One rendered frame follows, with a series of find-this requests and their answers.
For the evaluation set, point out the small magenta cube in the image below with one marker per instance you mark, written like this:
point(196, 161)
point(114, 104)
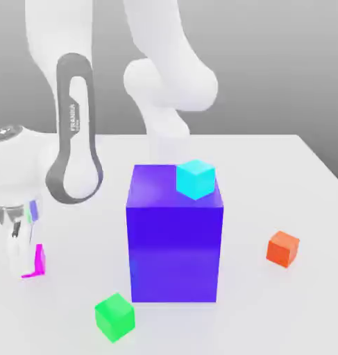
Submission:
point(39, 260)

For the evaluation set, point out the small orange cube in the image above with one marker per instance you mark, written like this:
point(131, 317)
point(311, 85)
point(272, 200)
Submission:
point(282, 249)

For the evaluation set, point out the large blue box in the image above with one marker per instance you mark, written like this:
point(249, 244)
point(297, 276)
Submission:
point(174, 244)

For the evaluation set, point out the small green cube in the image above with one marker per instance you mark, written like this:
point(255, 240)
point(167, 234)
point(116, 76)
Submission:
point(114, 317)

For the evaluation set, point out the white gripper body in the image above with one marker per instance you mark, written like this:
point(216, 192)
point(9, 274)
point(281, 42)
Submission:
point(18, 255)

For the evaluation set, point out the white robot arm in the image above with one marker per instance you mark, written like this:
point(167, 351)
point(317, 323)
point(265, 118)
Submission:
point(168, 69)

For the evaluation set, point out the small cyan cube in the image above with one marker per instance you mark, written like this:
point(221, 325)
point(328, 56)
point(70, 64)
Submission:
point(195, 179)

